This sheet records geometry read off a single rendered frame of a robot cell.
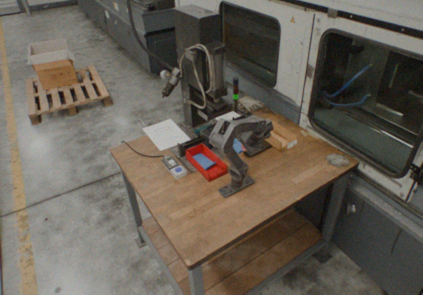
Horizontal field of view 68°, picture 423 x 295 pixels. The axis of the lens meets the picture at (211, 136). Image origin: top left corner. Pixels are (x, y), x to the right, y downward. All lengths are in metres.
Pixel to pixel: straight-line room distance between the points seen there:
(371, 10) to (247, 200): 1.07
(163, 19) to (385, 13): 3.62
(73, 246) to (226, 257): 1.23
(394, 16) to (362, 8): 0.17
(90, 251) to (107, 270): 0.24
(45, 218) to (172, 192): 1.67
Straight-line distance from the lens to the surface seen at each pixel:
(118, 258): 2.62
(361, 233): 2.30
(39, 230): 3.05
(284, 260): 2.25
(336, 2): 1.86
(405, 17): 1.66
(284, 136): 2.03
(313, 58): 2.00
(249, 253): 2.25
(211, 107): 1.84
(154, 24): 4.84
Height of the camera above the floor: 2.08
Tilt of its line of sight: 35 degrees down
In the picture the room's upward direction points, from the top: 3 degrees counter-clockwise
